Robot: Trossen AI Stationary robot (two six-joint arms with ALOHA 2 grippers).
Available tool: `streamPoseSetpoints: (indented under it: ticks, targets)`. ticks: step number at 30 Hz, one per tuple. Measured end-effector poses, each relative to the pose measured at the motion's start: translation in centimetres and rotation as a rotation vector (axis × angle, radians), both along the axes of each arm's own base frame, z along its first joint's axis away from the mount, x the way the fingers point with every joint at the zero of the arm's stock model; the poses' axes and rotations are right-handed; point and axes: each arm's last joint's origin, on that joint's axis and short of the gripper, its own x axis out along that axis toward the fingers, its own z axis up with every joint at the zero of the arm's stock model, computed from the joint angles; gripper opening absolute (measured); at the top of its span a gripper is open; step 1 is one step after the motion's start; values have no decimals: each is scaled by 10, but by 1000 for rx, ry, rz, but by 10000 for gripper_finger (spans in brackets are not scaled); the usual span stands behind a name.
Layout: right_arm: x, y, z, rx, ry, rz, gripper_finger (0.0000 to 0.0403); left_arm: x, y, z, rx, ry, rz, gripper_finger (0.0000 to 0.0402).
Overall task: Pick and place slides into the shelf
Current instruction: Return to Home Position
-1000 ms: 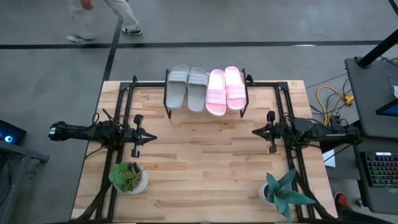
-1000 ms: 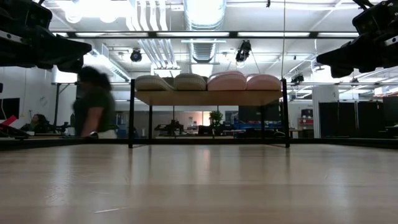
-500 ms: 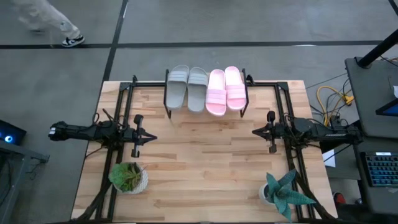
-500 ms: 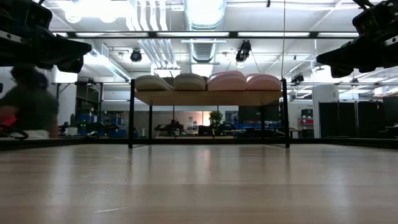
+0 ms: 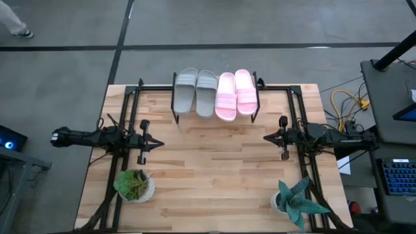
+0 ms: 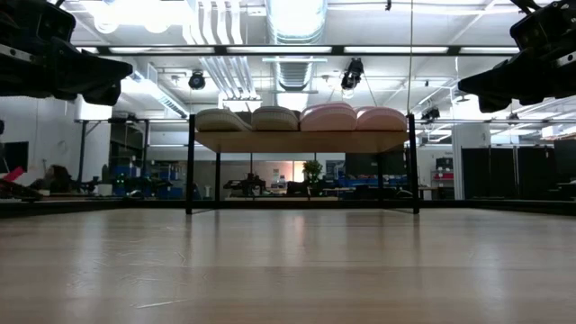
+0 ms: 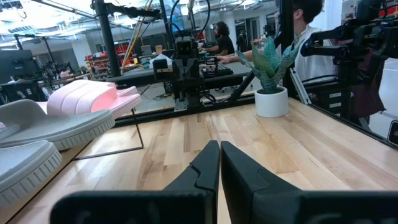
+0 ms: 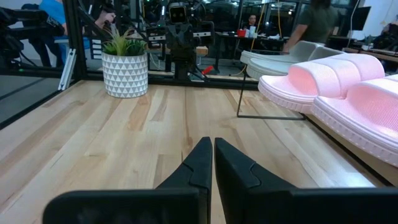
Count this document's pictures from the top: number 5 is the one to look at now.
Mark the grey rubber slide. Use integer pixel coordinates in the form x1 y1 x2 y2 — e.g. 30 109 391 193
195 70 218 118
173 67 199 115

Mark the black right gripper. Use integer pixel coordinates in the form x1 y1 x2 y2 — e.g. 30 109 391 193
263 127 300 161

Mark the green succulent in white pot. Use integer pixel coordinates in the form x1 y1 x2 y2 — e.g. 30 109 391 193
113 168 156 204

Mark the blue backlit keyboard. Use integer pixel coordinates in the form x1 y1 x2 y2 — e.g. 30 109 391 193
376 158 416 196

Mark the black computer with blue light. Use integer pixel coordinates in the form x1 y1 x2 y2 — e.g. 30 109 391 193
0 125 29 152

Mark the white paper sheet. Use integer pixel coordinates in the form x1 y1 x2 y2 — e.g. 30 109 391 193
336 155 352 176

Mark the small red object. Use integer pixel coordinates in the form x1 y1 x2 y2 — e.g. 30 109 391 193
347 200 361 214

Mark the grey metal stand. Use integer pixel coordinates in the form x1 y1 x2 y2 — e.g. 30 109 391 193
0 146 53 234

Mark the person's shoe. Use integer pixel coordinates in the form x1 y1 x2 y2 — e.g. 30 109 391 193
10 29 34 39

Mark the black slanted pole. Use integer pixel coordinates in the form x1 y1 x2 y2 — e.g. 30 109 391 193
373 31 416 71

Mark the wooden shelf with black frame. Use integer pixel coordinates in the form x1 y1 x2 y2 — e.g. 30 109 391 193
170 71 261 125

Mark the blue laptop screen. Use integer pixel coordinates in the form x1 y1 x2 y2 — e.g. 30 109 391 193
392 103 416 123

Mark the person's leg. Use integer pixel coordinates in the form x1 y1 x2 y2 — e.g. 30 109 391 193
0 0 29 33

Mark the teal plant in white pot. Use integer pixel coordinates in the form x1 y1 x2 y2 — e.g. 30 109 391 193
270 177 331 232

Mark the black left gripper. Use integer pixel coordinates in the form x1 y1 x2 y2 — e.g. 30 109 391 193
129 129 165 165

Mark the black aluminium rig frame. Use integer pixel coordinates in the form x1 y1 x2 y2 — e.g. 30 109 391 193
73 77 357 234

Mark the grey keyboard desk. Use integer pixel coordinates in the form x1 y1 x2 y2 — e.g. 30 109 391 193
367 142 416 225

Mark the yellow cable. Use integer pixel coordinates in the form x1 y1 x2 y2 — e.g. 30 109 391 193
330 89 371 131

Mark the pink rubber slide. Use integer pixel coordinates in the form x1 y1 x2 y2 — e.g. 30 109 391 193
234 68 259 117
214 71 238 122

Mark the grey desk with pole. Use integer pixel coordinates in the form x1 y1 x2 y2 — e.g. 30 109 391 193
359 59 416 146

